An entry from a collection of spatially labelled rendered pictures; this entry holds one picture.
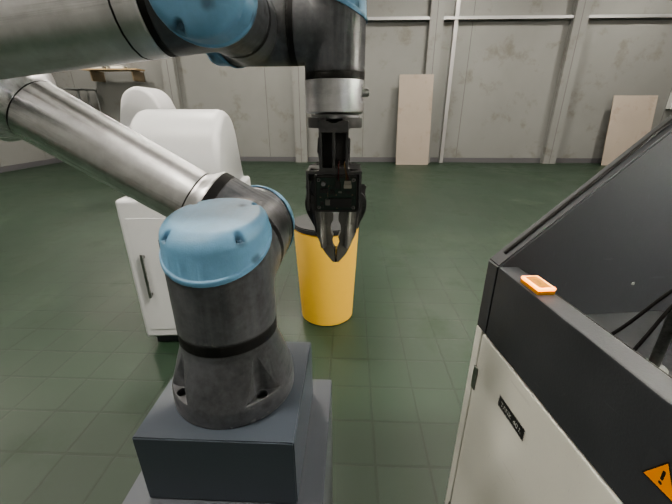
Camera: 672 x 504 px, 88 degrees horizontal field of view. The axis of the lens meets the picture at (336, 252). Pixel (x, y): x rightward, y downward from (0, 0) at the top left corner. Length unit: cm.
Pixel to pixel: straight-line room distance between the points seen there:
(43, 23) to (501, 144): 988
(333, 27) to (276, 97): 903
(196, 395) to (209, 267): 16
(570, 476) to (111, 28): 77
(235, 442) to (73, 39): 41
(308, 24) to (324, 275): 165
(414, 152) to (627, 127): 503
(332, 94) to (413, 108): 867
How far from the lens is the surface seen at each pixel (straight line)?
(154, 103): 554
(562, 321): 62
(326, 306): 210
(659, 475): 56
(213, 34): 34
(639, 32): 1141
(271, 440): 44
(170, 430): 48
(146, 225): 194
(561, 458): 70
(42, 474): 185
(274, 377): 44
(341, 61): 46
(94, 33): 40
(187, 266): 37
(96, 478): 173
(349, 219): 50
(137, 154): 54
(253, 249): 36
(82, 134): 57
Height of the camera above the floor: 123
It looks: 22 degrees down
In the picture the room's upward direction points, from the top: straight up
